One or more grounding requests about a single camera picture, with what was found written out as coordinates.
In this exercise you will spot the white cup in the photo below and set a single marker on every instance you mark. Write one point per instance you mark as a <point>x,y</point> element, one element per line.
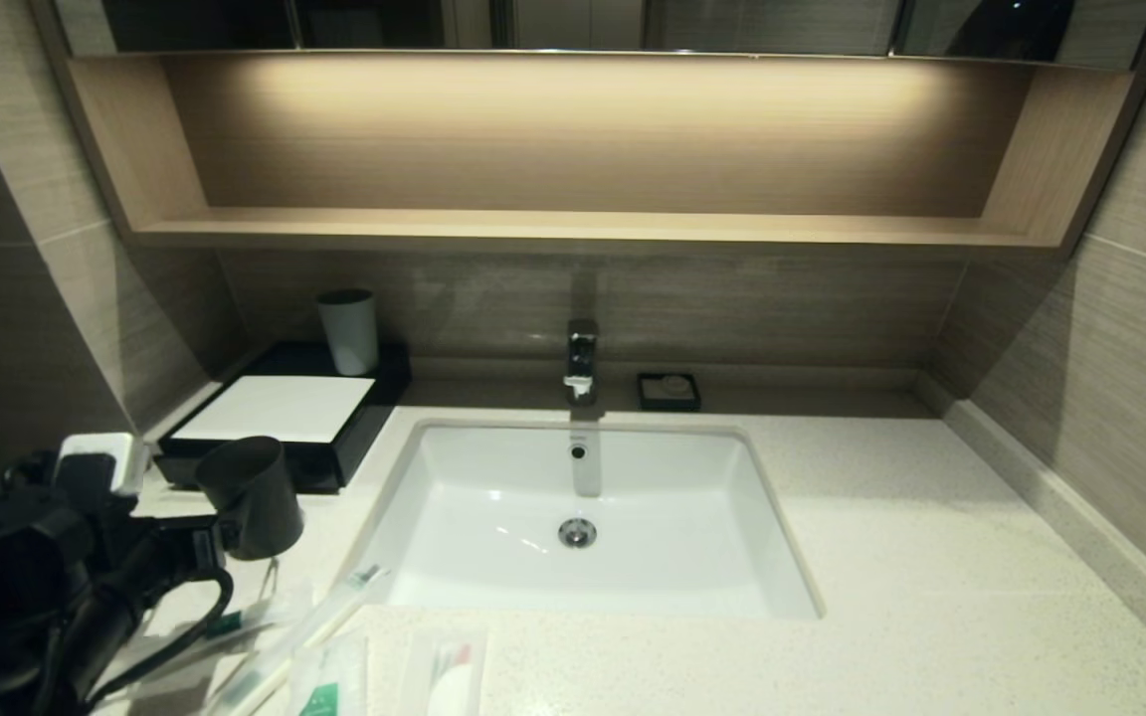
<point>349,333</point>

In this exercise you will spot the black soap dish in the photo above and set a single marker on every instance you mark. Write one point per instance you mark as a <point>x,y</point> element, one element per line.
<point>648,398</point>

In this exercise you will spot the black cup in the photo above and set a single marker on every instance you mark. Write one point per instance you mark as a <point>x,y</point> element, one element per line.
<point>260,497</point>

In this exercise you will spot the round soap bar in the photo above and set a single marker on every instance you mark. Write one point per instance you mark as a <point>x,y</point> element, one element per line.
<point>673,385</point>

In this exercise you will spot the clear sachet with green print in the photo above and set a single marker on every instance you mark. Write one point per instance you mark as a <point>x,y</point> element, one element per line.
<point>329,686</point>

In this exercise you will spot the mirror cabinet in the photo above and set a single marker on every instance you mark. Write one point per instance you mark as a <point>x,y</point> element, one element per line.
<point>732,25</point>

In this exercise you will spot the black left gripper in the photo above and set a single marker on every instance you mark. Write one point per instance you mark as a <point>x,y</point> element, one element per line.
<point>140,552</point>

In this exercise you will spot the white sink basin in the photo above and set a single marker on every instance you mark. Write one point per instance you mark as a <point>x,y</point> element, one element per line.
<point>493,517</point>

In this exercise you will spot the clear packet with red item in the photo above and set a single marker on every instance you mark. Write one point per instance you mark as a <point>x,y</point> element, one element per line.
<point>449,676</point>

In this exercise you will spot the chrome sink drain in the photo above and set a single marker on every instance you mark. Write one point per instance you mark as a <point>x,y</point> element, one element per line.
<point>578,533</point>

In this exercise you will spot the chrome faucet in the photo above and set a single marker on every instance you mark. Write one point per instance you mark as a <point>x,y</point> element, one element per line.
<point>581,358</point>

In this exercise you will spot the toothbrush with green label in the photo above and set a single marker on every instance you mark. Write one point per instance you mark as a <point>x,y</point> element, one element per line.
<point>255,617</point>

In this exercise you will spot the black amenity box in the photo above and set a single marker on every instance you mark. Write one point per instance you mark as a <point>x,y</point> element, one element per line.
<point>384,393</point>

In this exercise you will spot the wooden wall shelf niche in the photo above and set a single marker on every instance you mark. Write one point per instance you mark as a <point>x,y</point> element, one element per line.
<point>583,229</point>

